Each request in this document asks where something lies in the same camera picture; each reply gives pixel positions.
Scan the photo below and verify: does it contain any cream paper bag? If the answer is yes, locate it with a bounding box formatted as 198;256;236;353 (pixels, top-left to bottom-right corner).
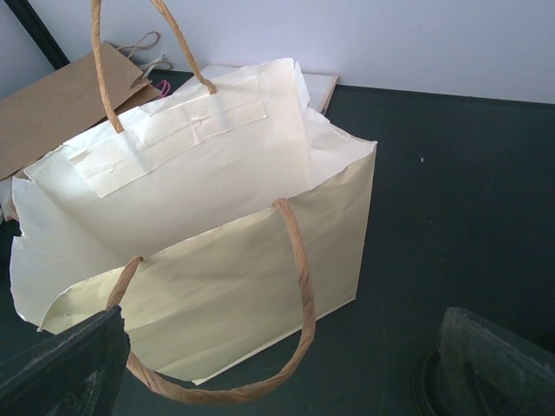
9;0;378;406

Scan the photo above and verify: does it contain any brown kraft paper bag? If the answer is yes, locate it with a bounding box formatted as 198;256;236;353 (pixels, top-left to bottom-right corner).
1;42;160;179

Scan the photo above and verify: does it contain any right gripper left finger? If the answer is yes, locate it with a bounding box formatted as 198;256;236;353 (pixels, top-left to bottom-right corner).
1;306;130;415

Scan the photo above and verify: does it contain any left black frame post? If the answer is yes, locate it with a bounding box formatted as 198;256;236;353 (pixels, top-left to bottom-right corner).
4;0;70;70

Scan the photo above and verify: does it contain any single black lid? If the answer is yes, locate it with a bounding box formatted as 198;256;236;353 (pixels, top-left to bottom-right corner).
410;351;451;416

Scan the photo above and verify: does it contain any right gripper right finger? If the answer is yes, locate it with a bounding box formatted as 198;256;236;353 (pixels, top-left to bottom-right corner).
438;308;554;415

